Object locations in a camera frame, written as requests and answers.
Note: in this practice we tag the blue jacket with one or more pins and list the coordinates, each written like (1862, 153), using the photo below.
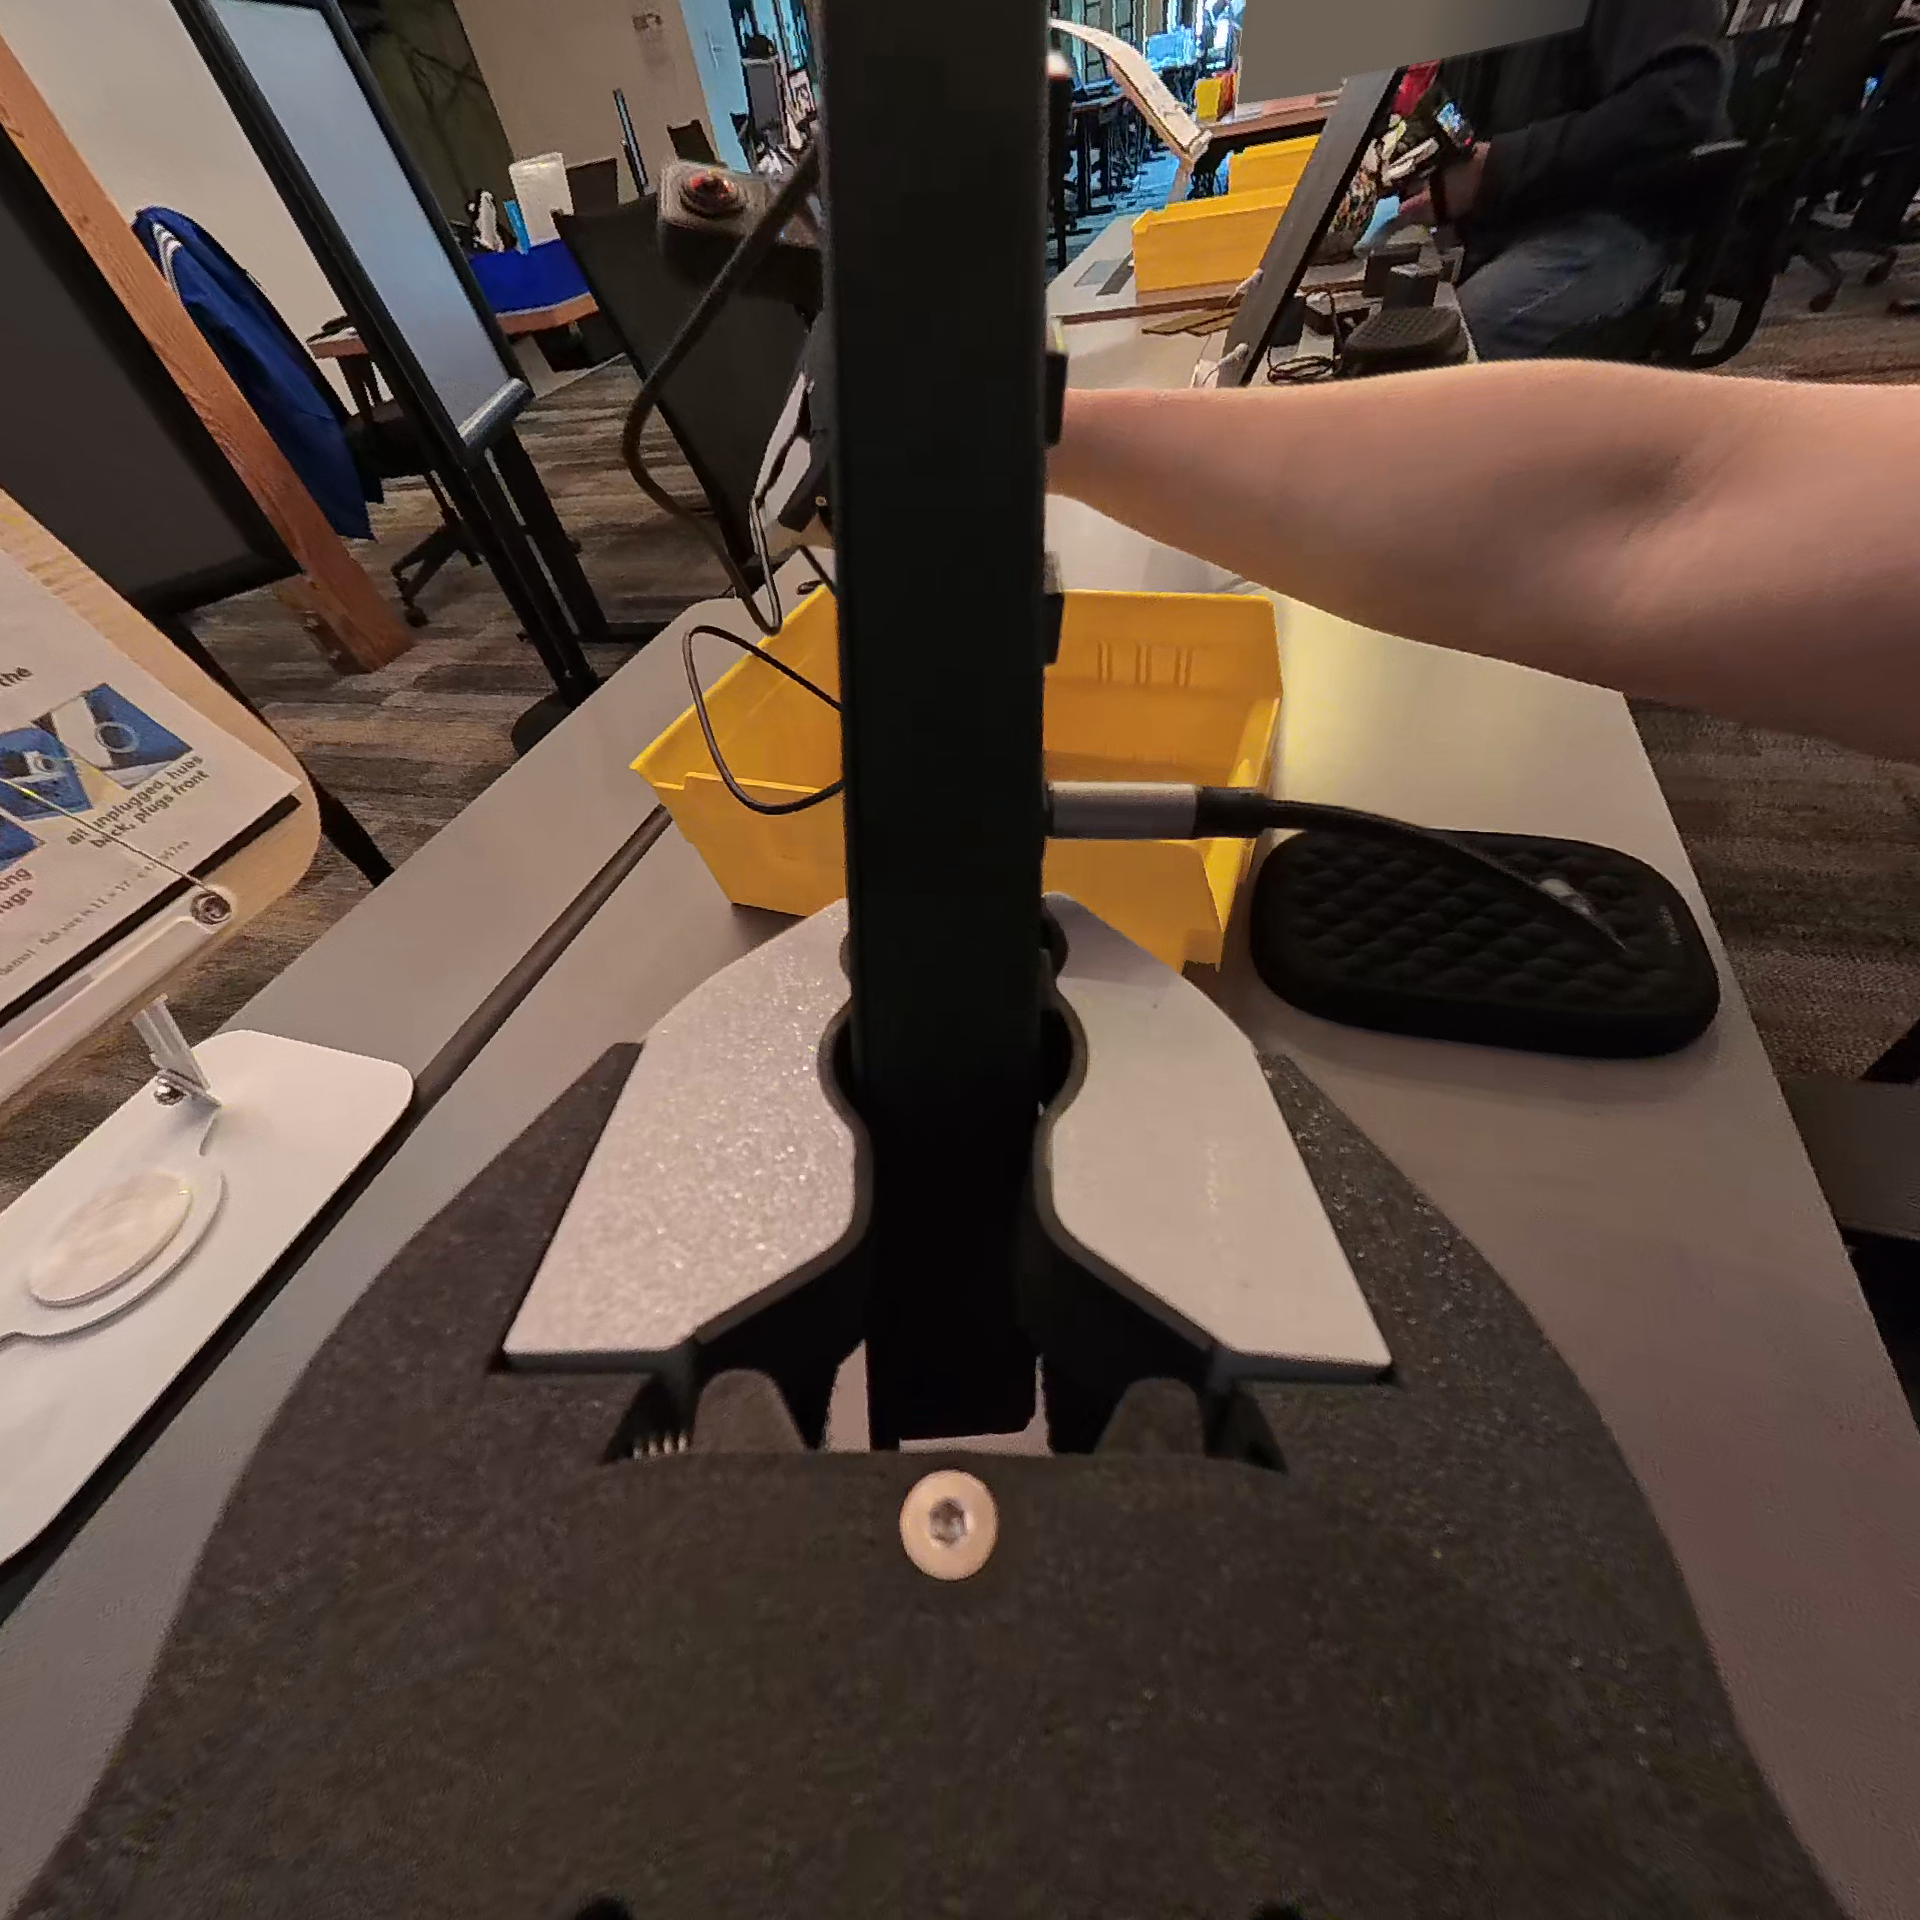
(257, 363)

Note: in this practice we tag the black quilted cushion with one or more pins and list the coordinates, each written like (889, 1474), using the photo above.
(1486, 947)

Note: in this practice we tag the black display panel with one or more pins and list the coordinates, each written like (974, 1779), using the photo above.
(105, 422)

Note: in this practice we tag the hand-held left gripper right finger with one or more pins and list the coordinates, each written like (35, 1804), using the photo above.
(1216, 1201)

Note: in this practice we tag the yellow plastic bin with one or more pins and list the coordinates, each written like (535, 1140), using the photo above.
(1216, 228)
(1142, 722)

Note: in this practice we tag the grey laptop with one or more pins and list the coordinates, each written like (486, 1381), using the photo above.
(1322, 212)

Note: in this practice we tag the person's right forearm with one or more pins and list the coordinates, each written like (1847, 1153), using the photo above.
(1561, 511)

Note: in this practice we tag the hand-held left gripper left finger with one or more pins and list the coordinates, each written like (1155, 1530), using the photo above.
(707, 1201)

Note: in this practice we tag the black framed display screen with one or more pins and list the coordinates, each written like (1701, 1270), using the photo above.
(362, 212)

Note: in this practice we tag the black USB hub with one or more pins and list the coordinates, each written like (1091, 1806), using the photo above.
(938, 750)

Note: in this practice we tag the black office chair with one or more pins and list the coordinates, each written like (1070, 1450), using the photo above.
(707, 363)

